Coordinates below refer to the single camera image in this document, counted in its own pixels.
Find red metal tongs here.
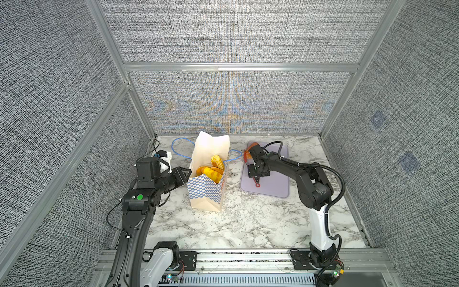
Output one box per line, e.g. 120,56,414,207
246,164,261,188

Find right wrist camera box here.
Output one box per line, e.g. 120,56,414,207
250,145,267,162

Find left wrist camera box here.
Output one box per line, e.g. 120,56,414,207
136,149,172,179

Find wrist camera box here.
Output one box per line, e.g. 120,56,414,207
250,145,267,162
136,149,172,179

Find checkered paper bag blue handles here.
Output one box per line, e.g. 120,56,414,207
171,131,242,212

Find lavender plastic tray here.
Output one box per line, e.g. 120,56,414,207
240,160,290,199

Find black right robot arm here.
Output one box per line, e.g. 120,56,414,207
249,146,345,269

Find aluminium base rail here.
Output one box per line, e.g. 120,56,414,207
89,248,359,287

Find ridged yellow bread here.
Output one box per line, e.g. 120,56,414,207
211,155,225,171

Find brown glazed bread roll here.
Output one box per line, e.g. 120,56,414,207
244,142,258,165

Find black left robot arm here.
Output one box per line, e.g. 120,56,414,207
105,164,192,287

